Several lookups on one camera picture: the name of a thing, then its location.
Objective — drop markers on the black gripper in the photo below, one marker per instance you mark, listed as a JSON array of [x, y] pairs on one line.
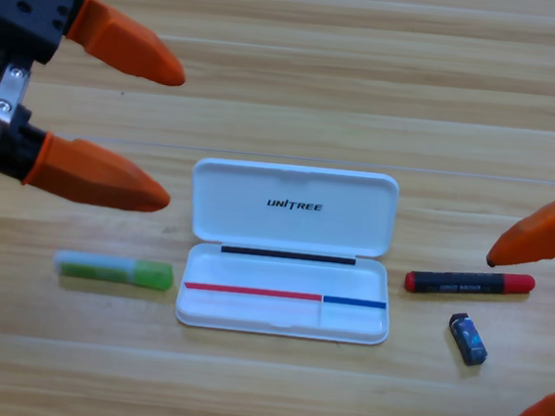
[[23, 16]]

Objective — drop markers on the red and black marker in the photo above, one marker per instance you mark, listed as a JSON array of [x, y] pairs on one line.
[[467, 283]]

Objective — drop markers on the small dark blue eraser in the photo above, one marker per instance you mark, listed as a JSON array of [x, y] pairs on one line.
[[468, 340]]

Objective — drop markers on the white Unitree pencil case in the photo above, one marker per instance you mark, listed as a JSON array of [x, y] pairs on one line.
[[291, 219]]

